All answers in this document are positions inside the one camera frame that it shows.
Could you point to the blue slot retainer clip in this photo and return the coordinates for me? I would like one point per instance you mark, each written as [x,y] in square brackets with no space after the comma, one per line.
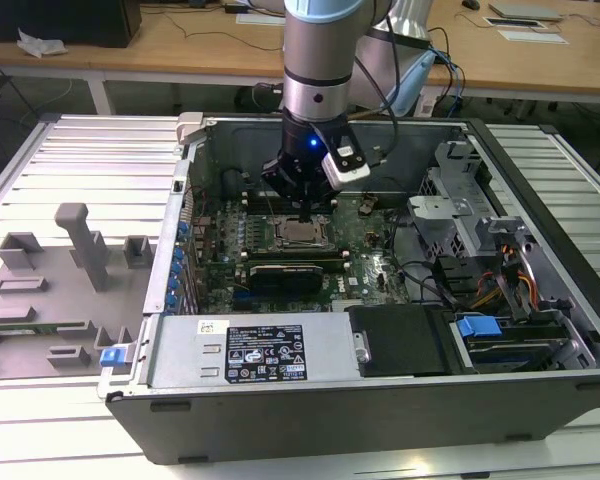
[183,230]
[180,256]
[171,300]
[173,286]
[176,270]

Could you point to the silver metal drive cage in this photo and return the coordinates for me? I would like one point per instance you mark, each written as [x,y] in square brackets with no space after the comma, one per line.
[445,210]

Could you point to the black plastic shroud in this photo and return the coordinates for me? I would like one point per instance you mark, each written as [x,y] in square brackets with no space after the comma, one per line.
[400,340]

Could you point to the grey case latch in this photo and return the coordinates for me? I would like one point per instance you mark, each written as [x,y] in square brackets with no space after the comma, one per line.
[189,127]

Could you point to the blue expansion slot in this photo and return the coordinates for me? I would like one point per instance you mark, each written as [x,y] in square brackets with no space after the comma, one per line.
[242,301]

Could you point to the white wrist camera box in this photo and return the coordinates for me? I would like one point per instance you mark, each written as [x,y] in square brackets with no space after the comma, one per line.
[347,170]

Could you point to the black RAM slot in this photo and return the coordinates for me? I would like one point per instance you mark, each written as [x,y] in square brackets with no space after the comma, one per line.
[295,265]
[295,260]
[295,251]
[252,199]
[252,208]
[252,195]
[252,204]
[295,255]

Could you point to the green RAM stick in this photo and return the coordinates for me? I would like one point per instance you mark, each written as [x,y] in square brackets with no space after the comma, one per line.
[25,330]

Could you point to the open black PC case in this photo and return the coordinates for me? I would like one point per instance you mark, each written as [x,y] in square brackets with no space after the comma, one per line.
[330,425]

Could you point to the silver power supply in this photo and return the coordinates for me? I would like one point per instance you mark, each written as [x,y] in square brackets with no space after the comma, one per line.
[190,350]

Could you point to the pale blue teach pendant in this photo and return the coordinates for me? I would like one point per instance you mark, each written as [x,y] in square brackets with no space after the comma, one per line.
[415,85]

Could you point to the grey laptop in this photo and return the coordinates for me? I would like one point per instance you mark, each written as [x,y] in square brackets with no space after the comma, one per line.
[525,10]

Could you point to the black computer tower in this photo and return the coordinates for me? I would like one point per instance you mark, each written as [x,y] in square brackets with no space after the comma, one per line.
[55,20]

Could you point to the green motherboard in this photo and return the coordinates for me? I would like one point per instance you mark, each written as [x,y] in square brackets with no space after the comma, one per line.
[360,260]

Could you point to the CPU socket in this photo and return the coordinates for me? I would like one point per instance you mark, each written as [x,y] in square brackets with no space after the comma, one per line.
[278,241]

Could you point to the wooden desk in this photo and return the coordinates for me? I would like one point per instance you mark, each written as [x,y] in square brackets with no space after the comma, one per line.
[180,55]

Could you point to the silver CPU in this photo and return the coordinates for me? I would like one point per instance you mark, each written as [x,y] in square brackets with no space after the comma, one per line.
[298,231]

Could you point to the grey parts rack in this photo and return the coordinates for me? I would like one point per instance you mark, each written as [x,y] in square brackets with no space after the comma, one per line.
[55,300]

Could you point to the crumpled white paper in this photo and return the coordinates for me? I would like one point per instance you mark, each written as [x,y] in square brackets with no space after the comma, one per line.
[40,44]

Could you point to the blue case latch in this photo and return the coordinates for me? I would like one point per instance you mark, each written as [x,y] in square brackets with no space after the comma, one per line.
[111,359]

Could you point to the black computer mouse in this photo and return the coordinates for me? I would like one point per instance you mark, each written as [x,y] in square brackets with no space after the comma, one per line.
[471,4]

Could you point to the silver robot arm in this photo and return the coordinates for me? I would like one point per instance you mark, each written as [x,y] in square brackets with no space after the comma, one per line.
[317,50]

